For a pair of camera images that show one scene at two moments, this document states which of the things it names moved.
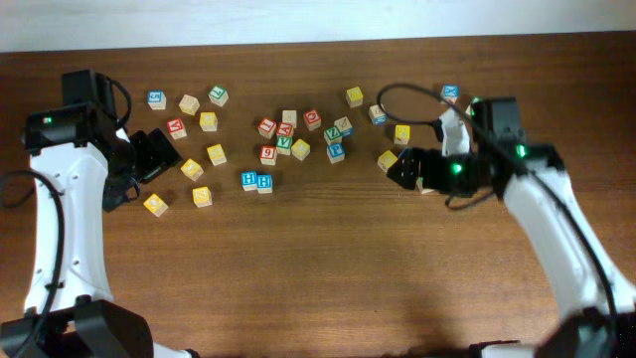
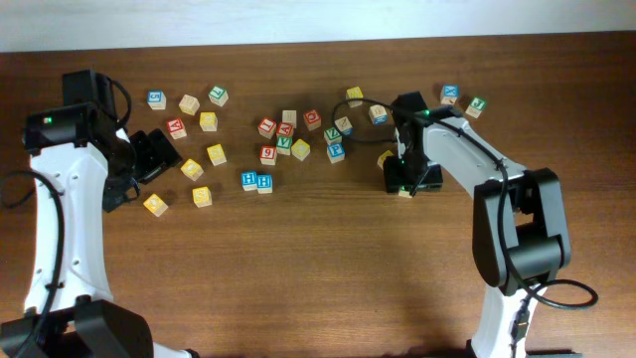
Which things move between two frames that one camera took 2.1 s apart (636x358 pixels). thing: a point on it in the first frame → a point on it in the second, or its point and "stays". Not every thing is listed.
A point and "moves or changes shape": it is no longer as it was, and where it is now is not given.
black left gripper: [160, 153] stays
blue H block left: [248, 180] stays
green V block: [283, 144] stays
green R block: [419, 185] moves or changes shape
